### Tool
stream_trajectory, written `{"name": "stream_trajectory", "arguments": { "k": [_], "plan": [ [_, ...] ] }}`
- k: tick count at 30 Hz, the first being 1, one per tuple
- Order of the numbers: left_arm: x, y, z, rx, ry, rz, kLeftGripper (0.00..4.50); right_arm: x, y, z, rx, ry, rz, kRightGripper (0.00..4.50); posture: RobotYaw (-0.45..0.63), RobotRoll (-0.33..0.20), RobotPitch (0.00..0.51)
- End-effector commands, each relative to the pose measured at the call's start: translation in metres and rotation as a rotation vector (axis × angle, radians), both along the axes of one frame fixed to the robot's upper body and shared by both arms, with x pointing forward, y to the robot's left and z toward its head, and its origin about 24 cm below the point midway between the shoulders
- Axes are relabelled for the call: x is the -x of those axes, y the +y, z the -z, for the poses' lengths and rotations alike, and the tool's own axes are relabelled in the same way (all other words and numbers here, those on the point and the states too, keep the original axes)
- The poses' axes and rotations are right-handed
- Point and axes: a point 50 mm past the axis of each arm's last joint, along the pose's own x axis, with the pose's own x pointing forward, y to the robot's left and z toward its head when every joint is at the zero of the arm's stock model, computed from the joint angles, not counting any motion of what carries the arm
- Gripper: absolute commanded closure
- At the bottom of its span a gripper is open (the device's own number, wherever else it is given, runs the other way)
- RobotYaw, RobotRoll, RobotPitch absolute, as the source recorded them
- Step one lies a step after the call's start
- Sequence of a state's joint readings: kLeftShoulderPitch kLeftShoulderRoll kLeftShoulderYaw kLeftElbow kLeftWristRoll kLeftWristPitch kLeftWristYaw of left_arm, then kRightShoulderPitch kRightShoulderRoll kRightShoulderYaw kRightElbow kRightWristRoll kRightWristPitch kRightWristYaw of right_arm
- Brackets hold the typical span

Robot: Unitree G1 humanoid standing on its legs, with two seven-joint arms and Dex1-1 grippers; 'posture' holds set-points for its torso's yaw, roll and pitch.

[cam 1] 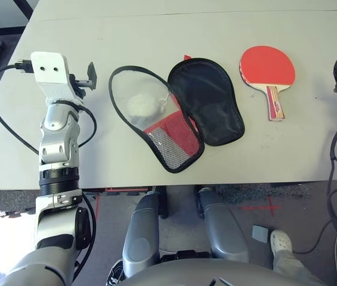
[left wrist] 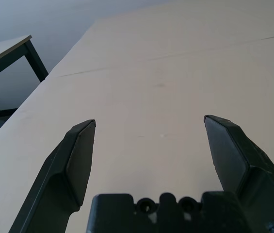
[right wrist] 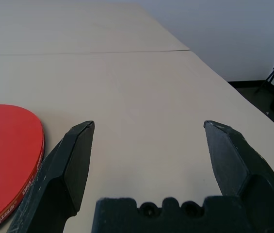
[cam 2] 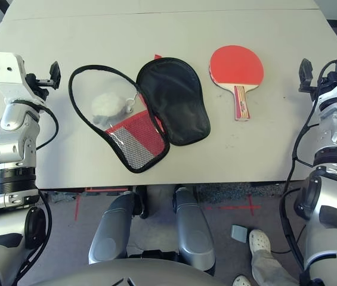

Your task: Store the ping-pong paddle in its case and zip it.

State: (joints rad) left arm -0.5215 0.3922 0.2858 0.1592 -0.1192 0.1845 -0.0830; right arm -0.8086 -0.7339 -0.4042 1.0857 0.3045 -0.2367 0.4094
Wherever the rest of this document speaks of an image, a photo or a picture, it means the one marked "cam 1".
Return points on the grey robot thigh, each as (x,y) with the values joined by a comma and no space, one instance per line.
(141,232)
(225,229)

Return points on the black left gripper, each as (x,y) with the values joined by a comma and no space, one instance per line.
(77,85)

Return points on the red ping-pong paddle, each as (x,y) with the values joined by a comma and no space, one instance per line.
(266,65)

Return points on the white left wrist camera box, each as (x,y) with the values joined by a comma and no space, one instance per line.
(49,70)

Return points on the red tape strip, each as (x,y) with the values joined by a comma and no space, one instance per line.
(98,205)

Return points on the white perforated clog shoe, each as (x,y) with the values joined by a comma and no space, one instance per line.
(281,242)

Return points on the grey foot pedal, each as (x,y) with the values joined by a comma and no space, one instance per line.
(259,233)

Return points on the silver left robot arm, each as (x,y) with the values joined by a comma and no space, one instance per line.
(58,143)

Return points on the grey robot right thigh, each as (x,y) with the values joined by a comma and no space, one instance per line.
(225,229)

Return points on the grey trouser leg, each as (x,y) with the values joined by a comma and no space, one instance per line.
(287,265)

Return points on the dark grey floor mat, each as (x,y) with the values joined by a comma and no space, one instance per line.
(260,190)

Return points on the grey robot torso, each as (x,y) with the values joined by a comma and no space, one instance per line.
(216,274)

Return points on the grey robot left thigh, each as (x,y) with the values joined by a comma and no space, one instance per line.
(141,232)

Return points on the black red paddle case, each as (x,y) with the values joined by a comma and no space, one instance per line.
(210,98)

